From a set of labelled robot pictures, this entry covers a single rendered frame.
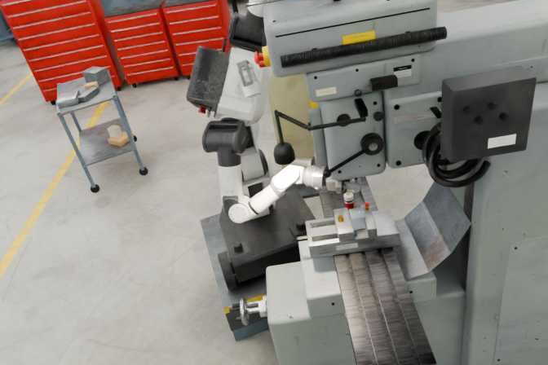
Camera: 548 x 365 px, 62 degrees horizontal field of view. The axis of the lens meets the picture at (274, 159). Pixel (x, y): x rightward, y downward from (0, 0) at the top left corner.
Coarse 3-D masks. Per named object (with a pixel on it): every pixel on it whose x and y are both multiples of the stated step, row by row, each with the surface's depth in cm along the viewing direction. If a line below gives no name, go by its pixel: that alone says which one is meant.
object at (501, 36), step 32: (544, 0) 140; (448, 32) 132; (480, 32) 129; (512, 32) 129; (544, 32) 129; (448, 64) 133; (480, 64) 133; (512, 64) 134; (544, 64) 134; (384, 96) 139
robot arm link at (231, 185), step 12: (228, 168) 173; (240, 168) 176; (228, 180) 174; (240, 180) 176; (228, 192) 176; (240, 192) 177; (228, 204) 176; (240, 204) 175; (228, 216) 178; (240, 216) 176
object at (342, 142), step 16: (352, 96) 139; (368, 96) 139; (336, 112) 141; (352, 112) 141; (368, 112) 141; (336, 128) 144; (352, 128) 144; (368, 128) 144; (336, 144) 147; (352, 144) 147; (384, 144) 149; (336, 160) 150; (352, 160) 150; (368, 160) 151; (384, 160) 152; (336, 176) 154; (352, 176) 154
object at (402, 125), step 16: (416, 96) 138; (432, 96) 137; (384, 112) 143; (400, 112) 140; (416, 112) 140; (432, 112) 140; (384, 128) 147; (400, 128) 142; (416, 128) 143; (400, 144) 146; (416, 144) 145; (400, 160) 149; (416, 160) 149
